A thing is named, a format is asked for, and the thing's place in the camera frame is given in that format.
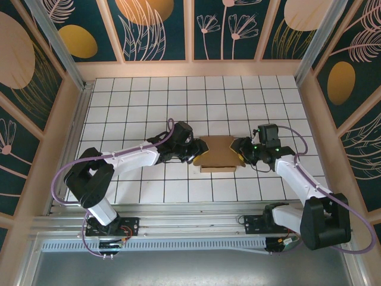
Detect brown cardboard paper box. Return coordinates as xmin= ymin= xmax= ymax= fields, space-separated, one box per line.
xmin=196 ymin=135 xmax=242 ymax=174

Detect teal feather yellow oval panel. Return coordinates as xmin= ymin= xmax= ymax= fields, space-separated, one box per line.
xmin=312 ymin=0 xmax=381 ymax=130

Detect grey metal base sheet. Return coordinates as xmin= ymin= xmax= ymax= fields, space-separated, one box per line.
xmin=17 ymin=250 xmax=367 ymax=286

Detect teal large peach circle panel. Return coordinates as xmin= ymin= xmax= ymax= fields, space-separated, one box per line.
xmin=0 ymin=0 xmax=67 ymax=136

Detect aluminium frame rails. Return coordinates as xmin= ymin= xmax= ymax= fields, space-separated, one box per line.
xmin=29 ymin=201 xmax=354 ymax=239

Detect grey slotted cable duct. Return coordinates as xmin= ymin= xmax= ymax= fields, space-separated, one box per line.
xmin=41 ymin=237 xmax=268 ymax=254

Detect small electronics board with wires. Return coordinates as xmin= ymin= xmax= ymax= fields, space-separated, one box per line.
xmin=266 ymin=235 xmax=303 ymax=254
xmin=99 ymin=226 xmax=134 ymax=250

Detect teal feather leaves wall panel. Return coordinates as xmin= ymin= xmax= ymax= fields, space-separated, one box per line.
xmin=338 ymin=107 xmax=381 ymax=214

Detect aluminium side rail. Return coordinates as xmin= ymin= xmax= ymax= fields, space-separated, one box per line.
xmin=44 ymin=82 xmax=95 ymax=215

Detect teal flower print wall panel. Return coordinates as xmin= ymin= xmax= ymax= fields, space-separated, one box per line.
xmin=192 ymin=0 xmax=262 ymax=63

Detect aluminium corner post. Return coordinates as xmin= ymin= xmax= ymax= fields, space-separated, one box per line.
xmin=25 ymin=0 xmax=88 ymax=90
xmin=294 ymin=0 xmax=340 ymax=87

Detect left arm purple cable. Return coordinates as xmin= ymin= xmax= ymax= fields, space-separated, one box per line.
xmin=51 ymin=118 xmax=176 ymax=259

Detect teal yellow grass wall panel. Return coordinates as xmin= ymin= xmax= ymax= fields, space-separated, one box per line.
xmin=260 ymin=0 xmax=318 ymax=61

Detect teal orange circle wall panel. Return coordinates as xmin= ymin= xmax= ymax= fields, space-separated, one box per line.
xmin=106 ymin=0 xmax=188 ymax=63

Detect teal yellow oval wall panel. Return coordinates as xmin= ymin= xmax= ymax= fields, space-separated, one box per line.
xmin=44 ymin=0 xmax=120 ymax=63

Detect teal single flower wall panel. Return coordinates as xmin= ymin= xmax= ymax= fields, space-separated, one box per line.
xmin=0 ymin=89 xmax=45 ymax=220

